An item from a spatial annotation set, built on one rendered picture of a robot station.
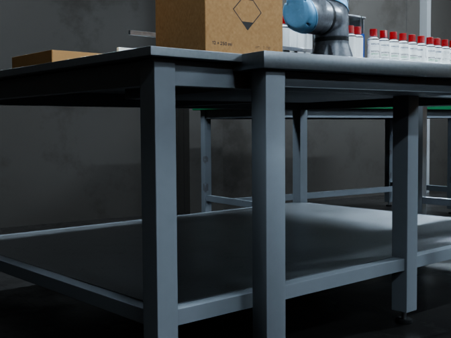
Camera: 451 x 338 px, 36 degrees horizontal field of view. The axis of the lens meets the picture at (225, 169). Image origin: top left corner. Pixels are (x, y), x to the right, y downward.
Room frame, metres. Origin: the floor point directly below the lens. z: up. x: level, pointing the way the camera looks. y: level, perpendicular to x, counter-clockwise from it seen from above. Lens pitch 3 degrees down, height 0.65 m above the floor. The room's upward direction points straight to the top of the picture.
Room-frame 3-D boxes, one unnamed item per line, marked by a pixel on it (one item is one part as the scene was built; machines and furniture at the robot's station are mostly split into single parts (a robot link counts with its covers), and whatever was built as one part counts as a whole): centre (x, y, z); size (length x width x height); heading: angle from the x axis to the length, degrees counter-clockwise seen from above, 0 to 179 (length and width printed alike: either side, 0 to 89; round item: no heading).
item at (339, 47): (2.35, -0.36, 0.90); 0.15 x 0.15 x 0.10
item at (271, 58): (2.25, -0.21, 0.81); 0.90 x 0.90 x 0.04; 34
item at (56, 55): (2.13, 0.45, 0.85); 0.30 x 0.26 x 0.04; 131
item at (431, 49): (3.40, -1.01, 0.98); 0.05 x 0.05 x 0.20
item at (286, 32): (2.72, -0.23, 0.98); 0.05 x 0.05 x 0.20
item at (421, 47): (3.35, -0.95, 0.98); 0.05 x 0.05 x 0.20
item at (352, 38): (2.99, -0.54, 0.98); 0.05 x 0.05 x 0.20
